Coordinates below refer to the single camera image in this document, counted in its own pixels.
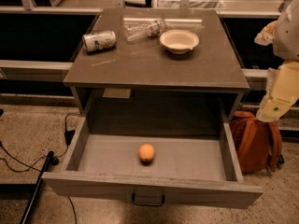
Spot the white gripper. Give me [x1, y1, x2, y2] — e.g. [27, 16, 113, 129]
[254, 21, 299, 122]

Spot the orange fruit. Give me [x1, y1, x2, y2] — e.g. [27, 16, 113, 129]
[138, 144, 155, 162]

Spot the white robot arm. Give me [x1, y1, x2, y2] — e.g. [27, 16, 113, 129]
[254, 0, 299, 122]

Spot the grey open top drawer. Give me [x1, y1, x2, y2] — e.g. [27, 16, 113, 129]
[42, 97, 263, 210]

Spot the grey counter cabinet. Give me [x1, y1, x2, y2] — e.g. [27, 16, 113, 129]
[63, 7, 251, 121]

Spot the orange backpack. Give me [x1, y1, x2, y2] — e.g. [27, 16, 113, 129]
[230, 111, 282, 173]

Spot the white paper bowl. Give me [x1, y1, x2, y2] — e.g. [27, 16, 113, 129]
[160, 30, 199, 54]

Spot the clear plastic bottle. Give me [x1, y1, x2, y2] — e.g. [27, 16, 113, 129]
[123, 20, 166, 42]

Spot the white green soda can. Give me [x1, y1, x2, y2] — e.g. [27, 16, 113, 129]
[82, 31, 116, 52]

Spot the black power adapter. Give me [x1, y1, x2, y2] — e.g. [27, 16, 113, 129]
[64, 130, 75, 146]

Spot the black pole on floor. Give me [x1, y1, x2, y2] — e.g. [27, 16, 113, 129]
[20, 151, 54, 224]

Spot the black drawer handle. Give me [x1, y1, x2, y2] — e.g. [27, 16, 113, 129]
[131, 193, 165, 207]

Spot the black floor cable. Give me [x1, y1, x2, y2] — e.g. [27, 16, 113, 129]
[0, 112, 81, 224]

